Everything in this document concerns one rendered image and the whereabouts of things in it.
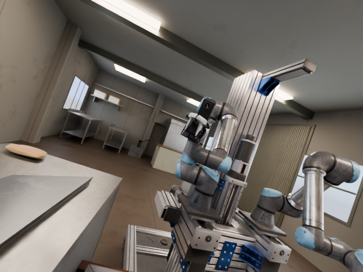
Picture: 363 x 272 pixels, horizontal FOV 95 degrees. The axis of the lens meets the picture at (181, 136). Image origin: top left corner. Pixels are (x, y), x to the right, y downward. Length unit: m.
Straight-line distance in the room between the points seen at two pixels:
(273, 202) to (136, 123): 8.15
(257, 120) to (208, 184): 0.64
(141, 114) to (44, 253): 8.61
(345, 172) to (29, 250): 1.21
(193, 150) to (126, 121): 8.29
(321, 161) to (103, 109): 8.71
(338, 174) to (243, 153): 0.47
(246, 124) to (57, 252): 1.17
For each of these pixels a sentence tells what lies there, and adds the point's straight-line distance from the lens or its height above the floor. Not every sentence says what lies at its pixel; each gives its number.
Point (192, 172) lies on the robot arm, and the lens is 1.01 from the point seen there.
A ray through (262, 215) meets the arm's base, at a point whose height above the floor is 1.09.
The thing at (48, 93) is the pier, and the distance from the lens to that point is 5.49.
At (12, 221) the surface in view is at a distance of 0.56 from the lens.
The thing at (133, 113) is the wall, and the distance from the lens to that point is 8.97.
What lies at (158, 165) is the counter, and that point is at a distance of 6.65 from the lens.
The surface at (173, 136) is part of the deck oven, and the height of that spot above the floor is 1.40.
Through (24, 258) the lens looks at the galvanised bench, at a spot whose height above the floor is 1.05.
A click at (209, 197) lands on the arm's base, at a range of 1.04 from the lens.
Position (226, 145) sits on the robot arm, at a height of 1.42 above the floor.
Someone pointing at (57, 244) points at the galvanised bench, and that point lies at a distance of 0.54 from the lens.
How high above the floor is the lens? 1.37
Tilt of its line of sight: 1 degrees up
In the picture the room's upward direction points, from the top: 20 degrees clockwise
